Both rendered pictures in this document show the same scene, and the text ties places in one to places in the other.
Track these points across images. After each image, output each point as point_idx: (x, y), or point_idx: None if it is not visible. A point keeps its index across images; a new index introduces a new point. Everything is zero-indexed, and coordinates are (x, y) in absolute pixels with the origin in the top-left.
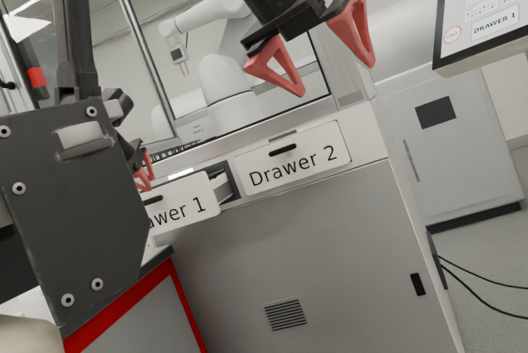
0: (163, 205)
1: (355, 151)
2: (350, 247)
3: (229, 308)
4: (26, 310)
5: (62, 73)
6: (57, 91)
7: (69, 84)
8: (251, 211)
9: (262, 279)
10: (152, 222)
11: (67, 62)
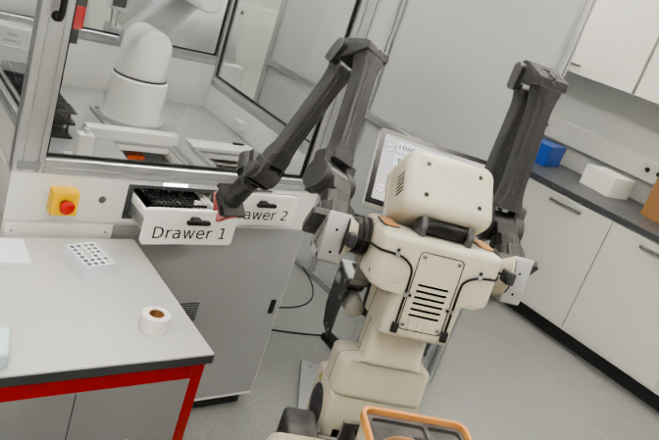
0: (196, 225)
1: (293, 219)
2: (252, 275)
3: None
4: (63, 288)
5: (280, 158)
6: (268, 166)
7: (279, 167)
8: None
9: (182, 283)
10: (179, 234)
11: (288, 154)
